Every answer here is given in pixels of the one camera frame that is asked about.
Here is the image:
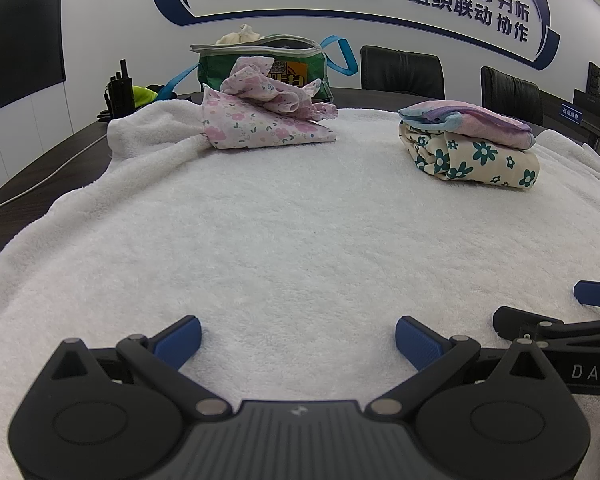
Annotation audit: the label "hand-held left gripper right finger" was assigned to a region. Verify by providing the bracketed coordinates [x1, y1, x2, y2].
[365, 316, 565, 419]

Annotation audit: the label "yellow-green cloth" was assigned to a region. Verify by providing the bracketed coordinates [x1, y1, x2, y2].
[131, 85, 159, 110]

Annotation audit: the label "pink floral garment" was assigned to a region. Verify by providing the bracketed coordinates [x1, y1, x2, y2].
[200, 55, 340, 151]

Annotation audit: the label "black handheld radios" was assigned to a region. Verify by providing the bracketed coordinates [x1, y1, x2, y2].
[104, 59, 135, 120]

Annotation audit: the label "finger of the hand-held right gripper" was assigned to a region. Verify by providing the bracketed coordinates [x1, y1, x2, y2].
[573, 281, 600, 309]
[493, 306, 567, 342]

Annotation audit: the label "white cable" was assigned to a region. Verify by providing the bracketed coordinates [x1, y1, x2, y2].
[0, 130, 112, 207]

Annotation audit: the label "cream cloth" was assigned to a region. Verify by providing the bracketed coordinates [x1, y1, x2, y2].
[215, 24, 265, 46]

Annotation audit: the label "black office chair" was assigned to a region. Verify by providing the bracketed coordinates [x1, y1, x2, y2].
[480, 66, 545, 127]
[360, 45, 446, 101]

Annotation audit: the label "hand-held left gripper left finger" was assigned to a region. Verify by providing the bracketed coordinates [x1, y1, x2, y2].
[50, 316, 232, 419]

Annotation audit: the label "folded pink purple garment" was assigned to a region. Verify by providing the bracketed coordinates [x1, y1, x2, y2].
[397, 100, 536, 150]

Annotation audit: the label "black wall screen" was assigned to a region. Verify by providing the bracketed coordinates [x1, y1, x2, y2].
[0, 0, 66, 121]

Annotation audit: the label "green bag with blue straps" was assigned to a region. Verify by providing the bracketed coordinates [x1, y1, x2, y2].
[162, 34, 357, 106]

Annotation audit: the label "folded cream teal-flowered garment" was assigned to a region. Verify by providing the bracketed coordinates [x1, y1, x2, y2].
[399, 122, 540, 191]

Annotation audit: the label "white fluffy towel blanket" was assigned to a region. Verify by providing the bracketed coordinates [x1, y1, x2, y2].
[0, 97, 600, 480]

